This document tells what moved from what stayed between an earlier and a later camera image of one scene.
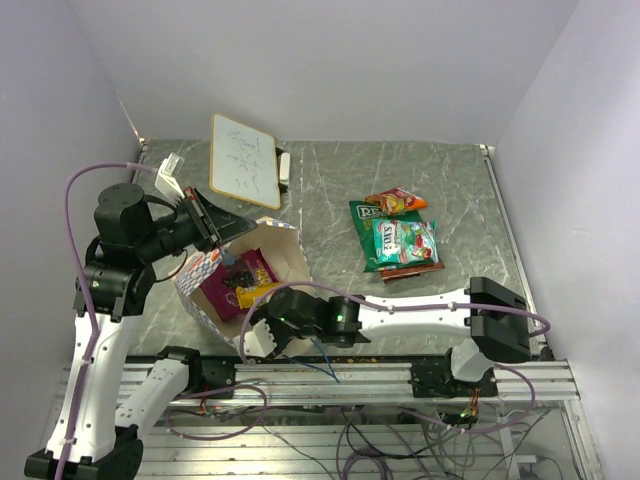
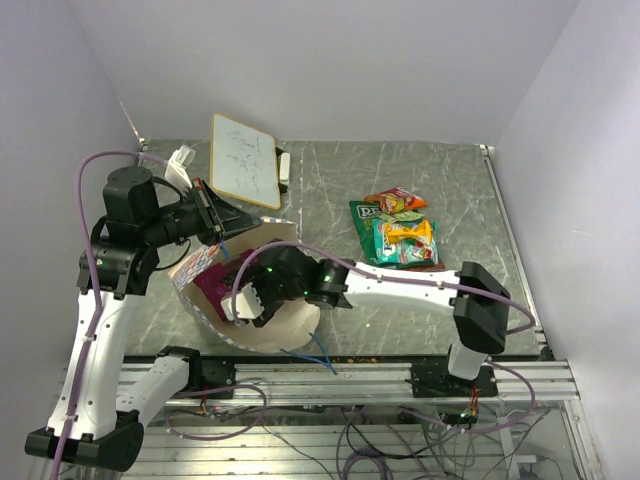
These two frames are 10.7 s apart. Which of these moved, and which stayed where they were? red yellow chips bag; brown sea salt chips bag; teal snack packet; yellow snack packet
Moved: yellow snack packet
Stayed: teal snack packet; brown sea salt chips bag; red yellow chips bag
